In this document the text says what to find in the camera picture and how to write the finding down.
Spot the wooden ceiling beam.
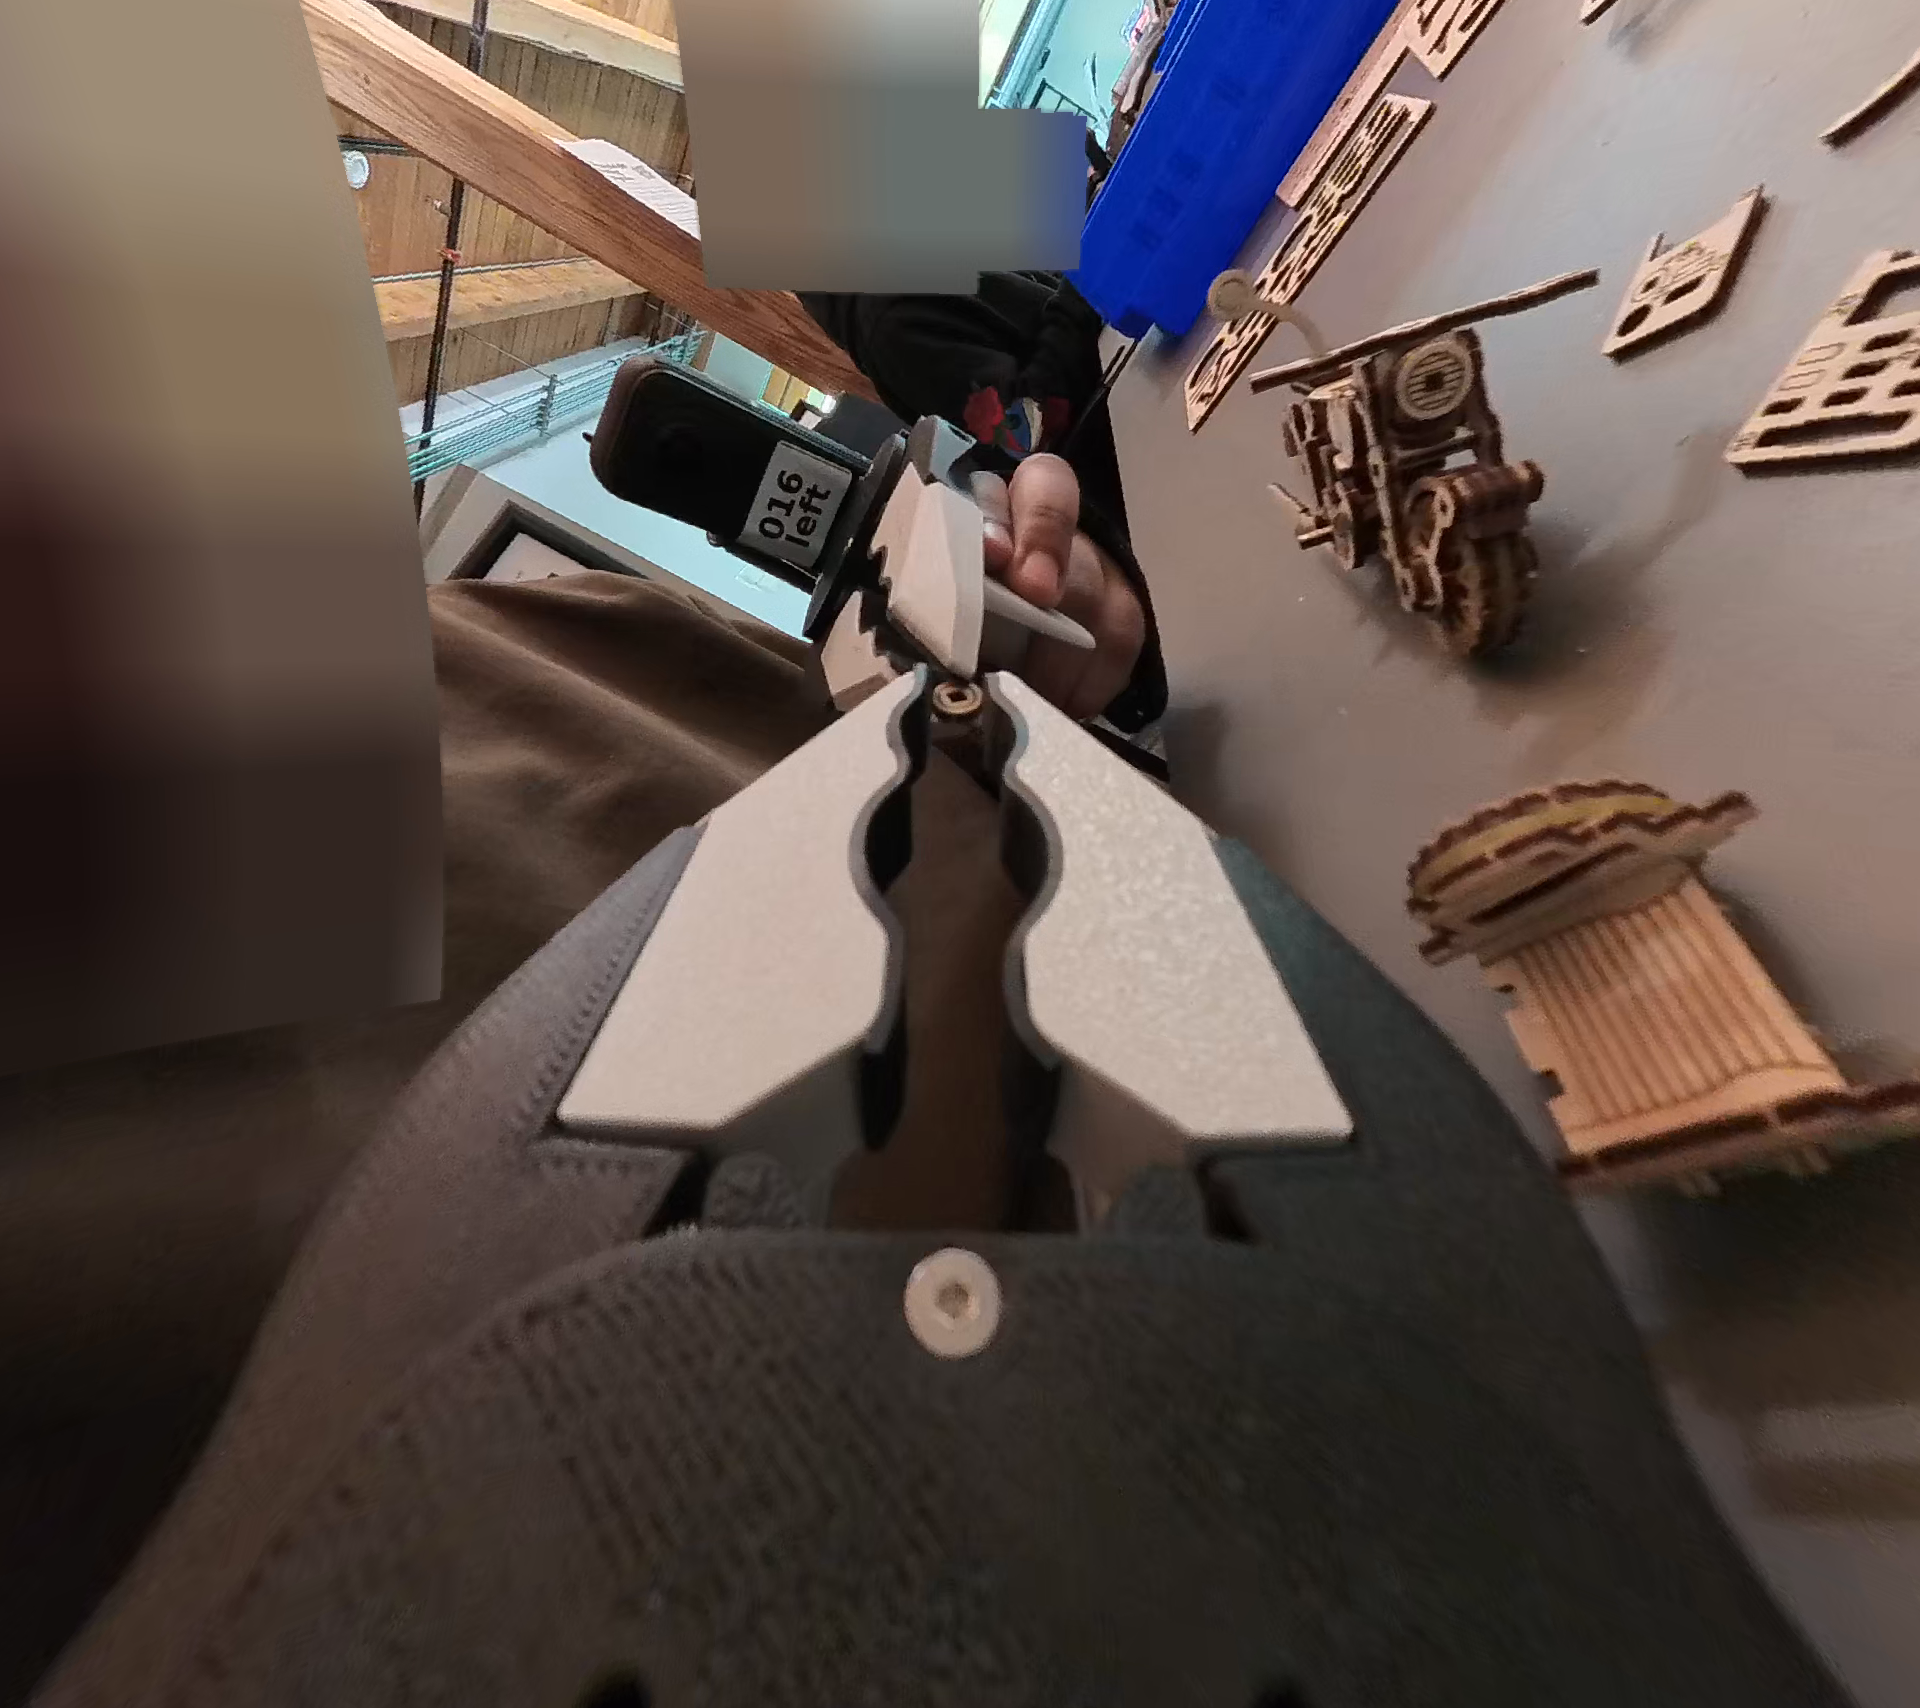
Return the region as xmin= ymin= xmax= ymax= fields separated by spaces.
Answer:
xmin=292 ymin=0 xmax=889 ymax=406

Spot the wooden motorcycle model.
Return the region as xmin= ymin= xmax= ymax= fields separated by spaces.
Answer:
xmin=1253 ymin=269 xmax=1605 ymax=665

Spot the pinkish wooden puzzle sheet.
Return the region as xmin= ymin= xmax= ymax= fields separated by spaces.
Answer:
xmin=1274 ymin=42 xmax=1439 ymax=218

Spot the small square wooden sheet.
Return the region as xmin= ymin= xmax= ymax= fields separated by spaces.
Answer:
xmin=1603 ymin=184 xmax=1770 ymax=365

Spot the grey desk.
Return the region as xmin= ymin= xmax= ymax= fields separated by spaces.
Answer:
xmin=1102 ymin=0 xmax=1920 ymax=1708

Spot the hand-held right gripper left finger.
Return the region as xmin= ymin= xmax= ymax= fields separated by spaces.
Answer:
xmin=555 ymin=665 xmax=945 ymax=1163

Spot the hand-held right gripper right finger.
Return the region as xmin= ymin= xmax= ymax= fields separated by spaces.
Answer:
xmin=978 ymin=671 xmax=1357 ymax=1200

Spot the white plastic strap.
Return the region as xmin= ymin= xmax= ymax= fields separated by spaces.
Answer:
xmin=1206 ymin=269 xmax=1338 ymax=368

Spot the wooden sheet fragment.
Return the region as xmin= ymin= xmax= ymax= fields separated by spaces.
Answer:
xmin=1724 ymin=252 xmax=1920 ymax=473

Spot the person's left hand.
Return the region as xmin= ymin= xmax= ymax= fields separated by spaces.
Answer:
xmin=982 ymin=449 xmax=1152 ymax=720

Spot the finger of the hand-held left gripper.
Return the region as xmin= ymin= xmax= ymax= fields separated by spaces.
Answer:
xmin=967 ymin=599 xmax=1101 ymax=677
xmin=877 ymin=419 xmax=997 ymax=678

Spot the wooden cylinder model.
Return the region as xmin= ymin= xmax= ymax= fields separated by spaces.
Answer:
xmin=1407 ymin=778 xmax=1871 ymax=1199

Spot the black framed marker sign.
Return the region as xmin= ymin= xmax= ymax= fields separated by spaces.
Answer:
xmin=425 ymin=466 xmax=824 ymax=643

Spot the black metal pipe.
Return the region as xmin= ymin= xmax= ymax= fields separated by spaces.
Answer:
xmin=446 ymin=0 xmax=523 ymax=286

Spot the blue plastic bin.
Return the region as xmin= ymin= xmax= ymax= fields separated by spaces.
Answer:
xmin=1080 ymin=0 xmax=1454 ymax=339

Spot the thin wooden strip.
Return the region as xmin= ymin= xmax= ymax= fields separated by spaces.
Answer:
xmin=1823 ymin=51 xmax=1920 ymax=151

